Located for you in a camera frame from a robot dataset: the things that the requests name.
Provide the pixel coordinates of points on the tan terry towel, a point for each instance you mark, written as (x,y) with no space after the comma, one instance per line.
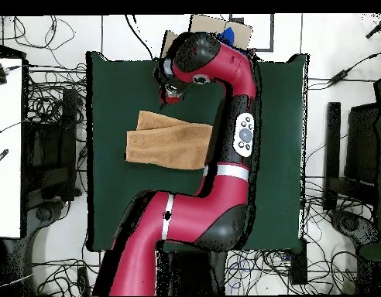
(172,145)

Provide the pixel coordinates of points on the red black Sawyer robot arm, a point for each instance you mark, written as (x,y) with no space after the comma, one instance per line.
(193,213)

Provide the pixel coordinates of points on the dark green table cloth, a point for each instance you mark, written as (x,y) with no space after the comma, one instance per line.
(122,86)

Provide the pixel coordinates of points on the open cardboard box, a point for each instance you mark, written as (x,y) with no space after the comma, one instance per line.
(209,24)

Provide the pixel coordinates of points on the blue garment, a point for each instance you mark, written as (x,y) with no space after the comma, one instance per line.
(229,32)

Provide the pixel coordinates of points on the black equipment rack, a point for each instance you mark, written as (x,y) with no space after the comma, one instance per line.
(51,148)

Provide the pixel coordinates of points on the black upright stand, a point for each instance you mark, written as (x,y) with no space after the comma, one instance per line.
(333,139)

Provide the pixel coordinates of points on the white desk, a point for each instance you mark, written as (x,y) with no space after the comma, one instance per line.
(6,139)

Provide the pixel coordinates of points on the black round floor foot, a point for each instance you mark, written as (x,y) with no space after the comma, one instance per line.
(44,213)

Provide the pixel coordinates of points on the black bar with white print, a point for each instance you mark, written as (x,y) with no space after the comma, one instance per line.
(0,158)

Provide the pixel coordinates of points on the black power strip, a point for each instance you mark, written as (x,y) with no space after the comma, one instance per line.
(83,281)

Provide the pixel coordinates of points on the small black box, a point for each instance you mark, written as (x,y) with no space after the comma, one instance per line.
(299,263)

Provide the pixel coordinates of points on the dark grey chair base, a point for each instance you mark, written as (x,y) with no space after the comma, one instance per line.
(351,224)

